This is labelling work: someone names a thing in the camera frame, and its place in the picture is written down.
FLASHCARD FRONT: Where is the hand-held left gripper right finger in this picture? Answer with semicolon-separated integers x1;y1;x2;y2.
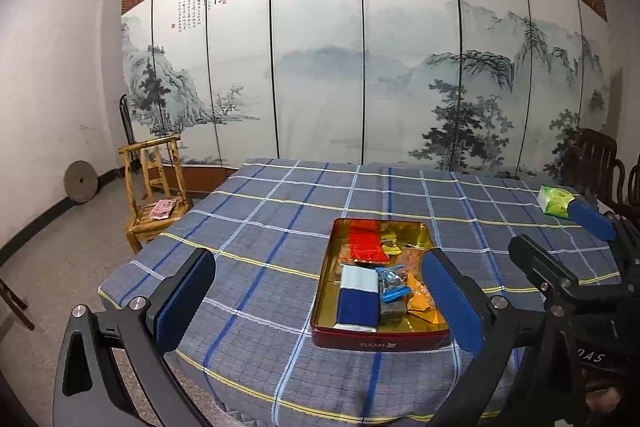
421;248;587;427

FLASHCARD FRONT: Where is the red booklet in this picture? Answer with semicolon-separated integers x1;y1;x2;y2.
150;199;177;221

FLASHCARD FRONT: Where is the black metal chair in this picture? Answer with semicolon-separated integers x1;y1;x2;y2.
119;94;137;148

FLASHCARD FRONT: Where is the round millstone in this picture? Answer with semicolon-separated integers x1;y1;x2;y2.
63;160;99;205

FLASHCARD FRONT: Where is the dark cake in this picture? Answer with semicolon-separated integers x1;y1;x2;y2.
380;301;407;326

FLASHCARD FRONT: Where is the red tin box gold interior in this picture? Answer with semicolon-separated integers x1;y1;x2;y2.
310;218;451;352

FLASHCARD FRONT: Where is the green tissue pack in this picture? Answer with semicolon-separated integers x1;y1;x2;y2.
537;186;576;220

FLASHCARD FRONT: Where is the painted landscape folding screen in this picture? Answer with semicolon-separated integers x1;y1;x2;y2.
121;0;612;180

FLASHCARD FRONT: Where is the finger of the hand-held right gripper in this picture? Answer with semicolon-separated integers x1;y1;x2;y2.
570;199;617;243
508;234;581;295

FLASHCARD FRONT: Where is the blue plaid tablecloth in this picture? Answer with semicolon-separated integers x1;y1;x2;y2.
97;158;626;425

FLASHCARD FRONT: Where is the red packet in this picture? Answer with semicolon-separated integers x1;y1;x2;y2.
348;221;386;264

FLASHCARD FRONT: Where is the blue candy wrapper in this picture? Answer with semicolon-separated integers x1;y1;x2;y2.
376;266;409;303

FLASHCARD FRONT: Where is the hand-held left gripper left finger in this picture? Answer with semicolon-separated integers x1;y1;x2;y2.
52;248;217;427

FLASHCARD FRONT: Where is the bamboo chair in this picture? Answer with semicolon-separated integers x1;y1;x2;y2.
119;134;194;254

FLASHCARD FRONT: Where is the orange snack packet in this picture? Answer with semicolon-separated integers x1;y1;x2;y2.
405;274;443;325

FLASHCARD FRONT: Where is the blue and white packet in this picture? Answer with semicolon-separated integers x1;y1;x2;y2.
336;264;379;333

